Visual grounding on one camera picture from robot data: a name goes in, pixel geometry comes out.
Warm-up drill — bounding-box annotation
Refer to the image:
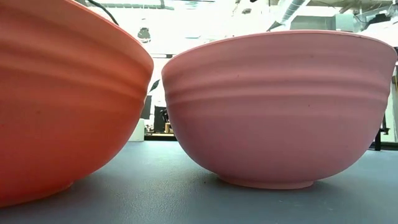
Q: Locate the large pink bowl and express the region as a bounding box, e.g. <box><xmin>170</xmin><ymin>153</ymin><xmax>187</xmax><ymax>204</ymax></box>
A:
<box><xmin>161</xmin><ymin>29</ymin><xmax>398</xmax><ymax>190</ymax></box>

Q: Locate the large red bowl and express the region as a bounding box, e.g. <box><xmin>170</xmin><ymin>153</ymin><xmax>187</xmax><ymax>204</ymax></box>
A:
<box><xmin>0</xmin><ymin>0</ymin><xmax>155</xmax><ymax>208</ymax></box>

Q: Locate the black monitor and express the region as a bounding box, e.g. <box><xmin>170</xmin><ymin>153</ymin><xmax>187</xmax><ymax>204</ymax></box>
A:
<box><xmin>153</xmin><ymin>105</ymin><xmax>170</xmax><ymax>133</ymax></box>

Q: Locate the dark monitor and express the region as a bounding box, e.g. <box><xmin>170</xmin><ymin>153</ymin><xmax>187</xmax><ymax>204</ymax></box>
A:
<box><xmin>140</xmin><ymin>95</ymin><xmax>154</xmax><ymax>121</ymax></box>

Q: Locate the snake plant in white pot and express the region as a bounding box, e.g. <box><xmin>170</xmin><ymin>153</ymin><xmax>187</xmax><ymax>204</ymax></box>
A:
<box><xmin>128</xmin><ymin>78</ymin><xmax>161</xmax><ymax>142</ymax></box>

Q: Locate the blue table mat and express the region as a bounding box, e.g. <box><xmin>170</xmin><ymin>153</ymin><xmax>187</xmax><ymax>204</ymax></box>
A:
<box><xmin>0</xmin><ymin>140</ymin><xmax>398</xmax><ymax>224</ymax></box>

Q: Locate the black table frame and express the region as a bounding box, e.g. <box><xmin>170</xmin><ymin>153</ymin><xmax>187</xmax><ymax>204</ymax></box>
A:
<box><xmin>144</xmin><ymin>133</ymin><xmax>178</xmax><ymax>142</ymax></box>

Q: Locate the black ceiling camera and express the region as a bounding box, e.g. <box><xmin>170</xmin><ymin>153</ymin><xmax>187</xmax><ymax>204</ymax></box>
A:
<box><xmin>137</xmin><ymin>27</ymin><xmax>152</xmax><ymax>44</ymax></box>

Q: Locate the silver ventilation duct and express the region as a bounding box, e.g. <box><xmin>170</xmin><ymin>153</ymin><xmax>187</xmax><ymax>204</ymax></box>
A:
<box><xmin>266</xmin><ymin>0</ymin><xmax>312</xmax><ymax>32</ymax></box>

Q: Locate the thin black hanging cable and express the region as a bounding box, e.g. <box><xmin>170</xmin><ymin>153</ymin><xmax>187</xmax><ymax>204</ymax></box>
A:
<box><xmin>86</xmin><ymin>0</ymin><xmax>120</xmax><ymax>27</ymax></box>

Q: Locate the wooden shelf with black frame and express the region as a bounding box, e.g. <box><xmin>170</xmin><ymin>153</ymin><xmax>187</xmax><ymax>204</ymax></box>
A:
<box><xmin>369</xmin><ymin>46</ymin><xmax>398</xmax><ymax>152</ymax></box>

